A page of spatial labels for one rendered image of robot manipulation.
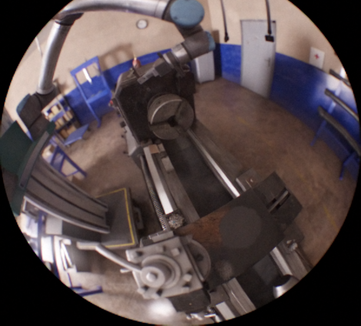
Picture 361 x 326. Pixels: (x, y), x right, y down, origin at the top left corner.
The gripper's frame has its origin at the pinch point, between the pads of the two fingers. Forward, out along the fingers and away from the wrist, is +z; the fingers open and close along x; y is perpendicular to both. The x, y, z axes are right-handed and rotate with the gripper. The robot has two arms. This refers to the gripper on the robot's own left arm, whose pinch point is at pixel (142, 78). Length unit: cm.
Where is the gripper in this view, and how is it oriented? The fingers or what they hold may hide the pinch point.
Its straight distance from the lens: 58.7
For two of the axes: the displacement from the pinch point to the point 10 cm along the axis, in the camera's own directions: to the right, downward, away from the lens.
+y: -4.9, -4.8, -7.3
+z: -8.6, 3.8, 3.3
